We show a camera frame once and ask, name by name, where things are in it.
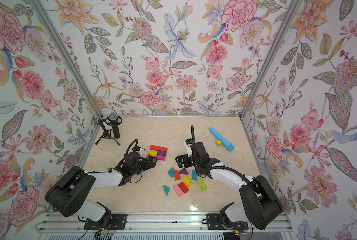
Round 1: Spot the purple triangle block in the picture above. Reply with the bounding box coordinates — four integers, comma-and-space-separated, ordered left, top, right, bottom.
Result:
179, 168, 189, 175

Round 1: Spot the teal triangle block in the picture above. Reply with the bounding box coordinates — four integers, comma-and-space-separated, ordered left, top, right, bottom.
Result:
167, 168, 175, 178
163, 186, 170, 196

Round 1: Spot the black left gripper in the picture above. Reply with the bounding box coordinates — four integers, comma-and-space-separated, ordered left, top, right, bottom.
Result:
130, 154, 158, 177

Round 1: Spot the red rectangular block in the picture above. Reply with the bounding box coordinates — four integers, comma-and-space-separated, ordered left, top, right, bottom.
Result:
159, 147, 168, 152
149, 145, 159, 151
178, 182, 189, 194
174, 170, 181, 181

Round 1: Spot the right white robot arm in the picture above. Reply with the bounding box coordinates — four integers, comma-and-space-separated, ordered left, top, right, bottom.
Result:
175, 139, 284, 230

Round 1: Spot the blue toy microphone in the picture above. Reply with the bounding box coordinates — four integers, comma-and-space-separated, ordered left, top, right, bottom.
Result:
209, 127, 235, 152

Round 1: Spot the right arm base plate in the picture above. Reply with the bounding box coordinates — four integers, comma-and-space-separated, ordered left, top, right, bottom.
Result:
201, 213, 249, 231

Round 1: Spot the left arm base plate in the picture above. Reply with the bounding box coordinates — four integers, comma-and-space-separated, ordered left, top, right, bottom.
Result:
83, 214, 128, 231

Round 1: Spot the teal small block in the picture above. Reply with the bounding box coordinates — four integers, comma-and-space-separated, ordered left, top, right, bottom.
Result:
191, 170, 198, 181

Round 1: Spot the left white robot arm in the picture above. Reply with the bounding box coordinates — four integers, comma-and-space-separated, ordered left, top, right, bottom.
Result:
45, 151, 157, 227

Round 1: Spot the black rhinestone microphone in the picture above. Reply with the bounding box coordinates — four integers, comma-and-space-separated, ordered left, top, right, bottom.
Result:
108, 112, 122, 139

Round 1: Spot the yellow rectangular block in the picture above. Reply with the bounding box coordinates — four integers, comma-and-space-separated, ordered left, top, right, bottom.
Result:
182, 176, 192, 188
148, 151, 157, 157

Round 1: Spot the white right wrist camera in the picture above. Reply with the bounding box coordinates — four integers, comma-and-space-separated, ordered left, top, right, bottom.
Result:
185, 139, 193, 157

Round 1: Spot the purple rectangular block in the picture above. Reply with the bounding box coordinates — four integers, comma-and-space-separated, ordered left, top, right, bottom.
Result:
157, 151, 167, 156

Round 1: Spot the black tripod mic stand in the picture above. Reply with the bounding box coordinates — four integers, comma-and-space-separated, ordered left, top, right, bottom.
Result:
95, 116, 121, 146

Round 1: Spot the green rectangular block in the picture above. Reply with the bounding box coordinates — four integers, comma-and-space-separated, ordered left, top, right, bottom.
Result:
197, 179, 207, 191

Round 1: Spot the pink rectangular block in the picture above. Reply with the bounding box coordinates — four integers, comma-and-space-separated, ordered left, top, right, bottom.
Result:
173, 185, 184, 197

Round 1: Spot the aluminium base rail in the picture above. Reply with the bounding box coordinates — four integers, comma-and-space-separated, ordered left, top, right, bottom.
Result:
35, 212, 295, 240

